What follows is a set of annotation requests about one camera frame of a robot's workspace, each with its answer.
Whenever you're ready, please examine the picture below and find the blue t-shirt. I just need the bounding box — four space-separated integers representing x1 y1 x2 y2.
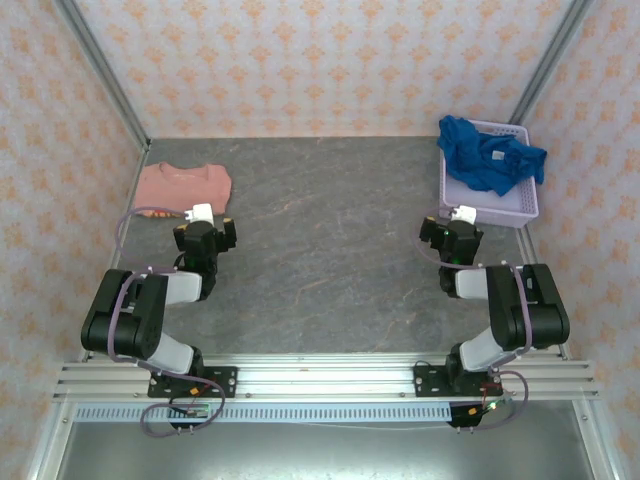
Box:
436 114 549 197

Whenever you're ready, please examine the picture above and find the folded pink t-shirt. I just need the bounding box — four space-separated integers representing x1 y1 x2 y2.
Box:
135 161 233 220

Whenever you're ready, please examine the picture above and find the lavender plastic basket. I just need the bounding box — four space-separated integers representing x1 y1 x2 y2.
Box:
438 119 541 230

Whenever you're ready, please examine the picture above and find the small green circuit board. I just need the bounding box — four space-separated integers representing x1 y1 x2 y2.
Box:
169 403 211 419
467 399 514 419

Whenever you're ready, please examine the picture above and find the grey sheet metal panel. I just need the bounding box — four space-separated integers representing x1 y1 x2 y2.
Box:
54 422 596 480

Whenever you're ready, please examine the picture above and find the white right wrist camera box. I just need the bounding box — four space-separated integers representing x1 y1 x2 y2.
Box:
447 204 479 225

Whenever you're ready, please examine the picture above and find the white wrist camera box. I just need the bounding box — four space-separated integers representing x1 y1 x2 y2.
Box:
447 204 479 225
183 202 216 226

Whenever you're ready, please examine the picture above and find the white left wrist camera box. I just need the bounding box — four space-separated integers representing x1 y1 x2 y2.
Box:
183 202 216 226

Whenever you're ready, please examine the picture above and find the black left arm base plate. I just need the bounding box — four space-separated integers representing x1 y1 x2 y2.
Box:
147 366 239 399

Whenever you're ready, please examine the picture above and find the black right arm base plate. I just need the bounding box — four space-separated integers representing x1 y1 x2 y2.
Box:
413 364 504 399

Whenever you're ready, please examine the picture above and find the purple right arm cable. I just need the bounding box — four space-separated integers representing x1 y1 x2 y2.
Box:
410 234 531 434

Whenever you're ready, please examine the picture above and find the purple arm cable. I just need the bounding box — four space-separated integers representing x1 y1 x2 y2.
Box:
410 234 531 434
108 205 227 439

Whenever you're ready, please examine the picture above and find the aluminium frame post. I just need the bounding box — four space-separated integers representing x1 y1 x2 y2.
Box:
52 0 153 154
507 0 601 126

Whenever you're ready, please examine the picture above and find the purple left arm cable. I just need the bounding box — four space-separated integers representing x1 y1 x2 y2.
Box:
108 205 227 439

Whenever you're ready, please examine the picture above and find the white slotted cable duct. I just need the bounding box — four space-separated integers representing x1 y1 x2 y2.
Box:
74 403 454 425

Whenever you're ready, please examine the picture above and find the aluminium lower frame rail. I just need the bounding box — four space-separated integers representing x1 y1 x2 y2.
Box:
572 399 626 480
24 399 76 480

